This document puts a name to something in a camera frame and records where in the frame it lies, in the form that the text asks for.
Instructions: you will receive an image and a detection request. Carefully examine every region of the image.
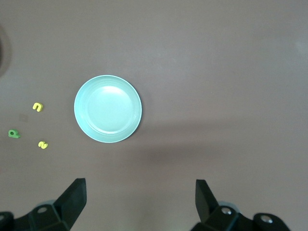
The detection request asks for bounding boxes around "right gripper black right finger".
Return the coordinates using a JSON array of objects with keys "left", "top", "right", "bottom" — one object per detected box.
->
[{"left": 190, "top": 179, "right": 291, "bottom": 231}]

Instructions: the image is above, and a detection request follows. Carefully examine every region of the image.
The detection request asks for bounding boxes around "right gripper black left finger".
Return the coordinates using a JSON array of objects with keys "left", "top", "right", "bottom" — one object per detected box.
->
[{"left": 0, "top": 178, "right": 87, "bottom": 231}]

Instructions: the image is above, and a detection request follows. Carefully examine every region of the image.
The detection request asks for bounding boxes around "pale green round plate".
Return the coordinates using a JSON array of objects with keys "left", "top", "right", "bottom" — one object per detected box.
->
[{"left": 73, "top": 75, "right": 143, "bottom": 143}]

